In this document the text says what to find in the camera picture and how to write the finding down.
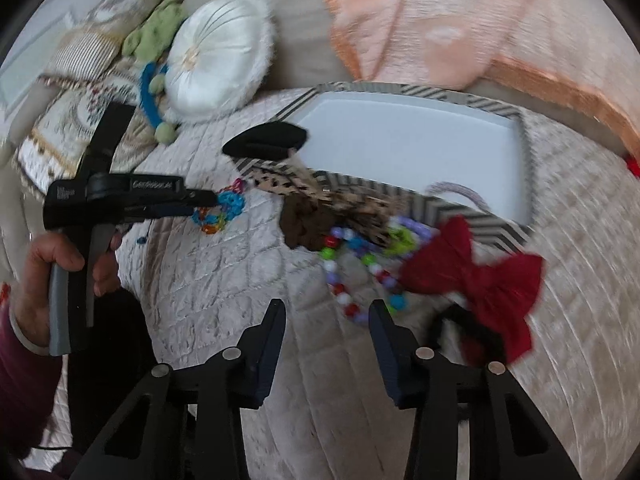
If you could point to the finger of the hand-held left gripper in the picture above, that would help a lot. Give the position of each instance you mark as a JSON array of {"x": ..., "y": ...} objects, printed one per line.
[
  {"x": 180, "y": 210},
  {"x": 202, "y": 195}
]

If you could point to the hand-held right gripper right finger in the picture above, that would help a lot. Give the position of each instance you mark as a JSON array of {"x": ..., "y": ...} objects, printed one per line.
[{"x": 390, "y": 360}]

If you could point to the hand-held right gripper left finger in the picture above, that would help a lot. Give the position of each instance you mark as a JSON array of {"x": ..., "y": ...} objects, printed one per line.
[{"x": 266, "y": 360}]

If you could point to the leopard print hair bow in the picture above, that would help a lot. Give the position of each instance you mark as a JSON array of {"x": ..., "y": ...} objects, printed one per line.
[{"x": 280, "y": 180}]

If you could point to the black scrunchie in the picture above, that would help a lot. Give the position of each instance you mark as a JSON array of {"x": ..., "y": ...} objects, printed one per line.
[{"x": 481, "y": 349}]

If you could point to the red hair bow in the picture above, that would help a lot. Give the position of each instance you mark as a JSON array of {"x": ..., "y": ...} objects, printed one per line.
[{"x": 480, "y": 280}]

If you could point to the white striped-edge tray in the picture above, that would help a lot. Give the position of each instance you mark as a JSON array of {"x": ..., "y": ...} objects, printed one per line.
[{"x": 400, "y": 145}]

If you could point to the person's left forearm maroon sleeve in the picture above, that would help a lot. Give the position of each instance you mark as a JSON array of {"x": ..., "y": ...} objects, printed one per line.
[{"x": 25, "y": 390}]

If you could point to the person's left hand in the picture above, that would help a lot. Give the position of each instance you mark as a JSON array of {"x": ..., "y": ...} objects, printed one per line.
[{"x": 37, "y": 280}]

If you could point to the floral embroidered cushion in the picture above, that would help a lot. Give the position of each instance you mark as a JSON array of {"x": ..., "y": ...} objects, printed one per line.
[{"x": 70, "y": 120}]

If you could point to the pink quilted bedspread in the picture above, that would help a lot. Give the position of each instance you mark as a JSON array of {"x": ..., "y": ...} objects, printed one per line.
[{"x": 200, "y": 285}]

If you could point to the black fabric piece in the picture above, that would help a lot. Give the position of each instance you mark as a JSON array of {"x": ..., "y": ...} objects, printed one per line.
[{"x": 265, "y": 142}]

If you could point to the blue knitted band green pompoms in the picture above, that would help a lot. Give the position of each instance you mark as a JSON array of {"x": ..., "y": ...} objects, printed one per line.
[{"x": 148, "y": 95}]

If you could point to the white round fluffy pillow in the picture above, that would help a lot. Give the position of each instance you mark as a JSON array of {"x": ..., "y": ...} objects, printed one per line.
[{"x": 215, "y": 55}]

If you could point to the beige patterned cushion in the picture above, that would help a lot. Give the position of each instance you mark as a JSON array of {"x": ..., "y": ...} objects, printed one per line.
[{"x": 95, "y": 30}]

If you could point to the green plush toy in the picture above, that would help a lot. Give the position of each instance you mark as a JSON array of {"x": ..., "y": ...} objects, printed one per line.
[{"x": 152, "y": 30}]

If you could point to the peach fringed blanket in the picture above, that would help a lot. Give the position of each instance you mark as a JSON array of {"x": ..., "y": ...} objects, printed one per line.
[{"x": 450, "y": 15}]

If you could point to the small red object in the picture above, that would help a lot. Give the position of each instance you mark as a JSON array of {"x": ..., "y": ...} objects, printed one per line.
[{"x": 633, "y": 165}]

